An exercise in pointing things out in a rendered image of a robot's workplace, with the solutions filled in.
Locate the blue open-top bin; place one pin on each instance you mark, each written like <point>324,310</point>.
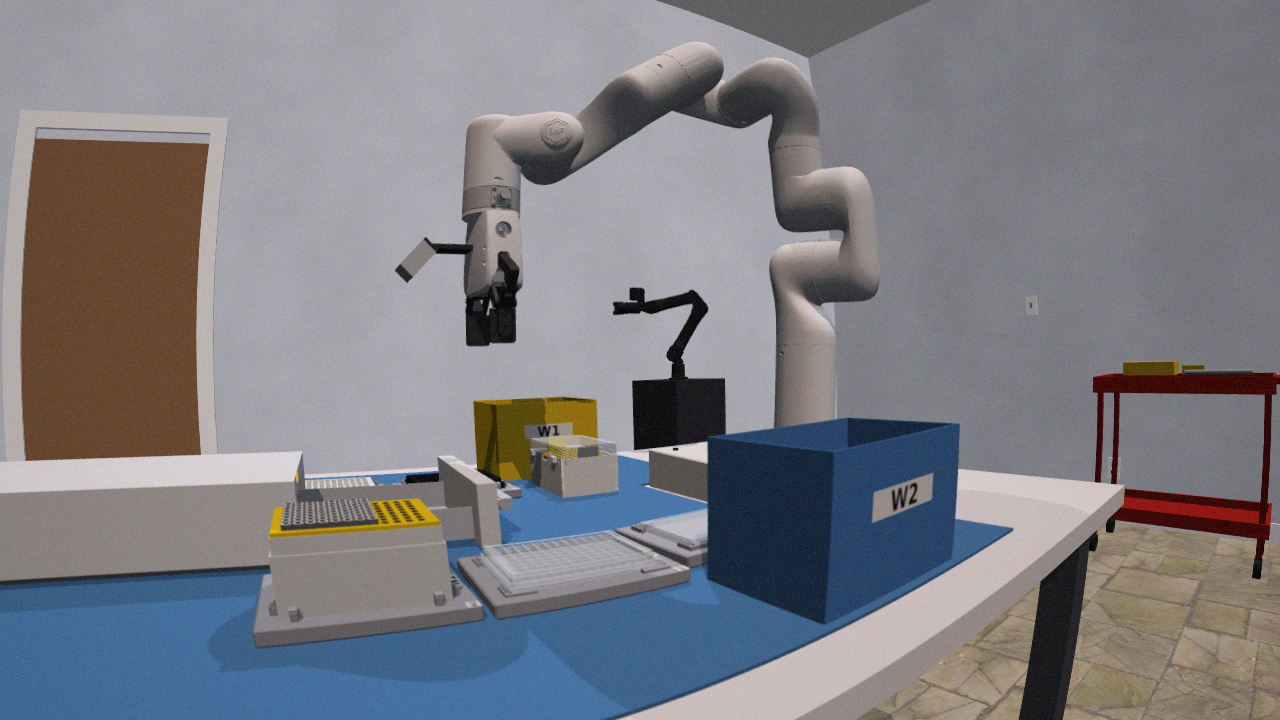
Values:
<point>822,533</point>

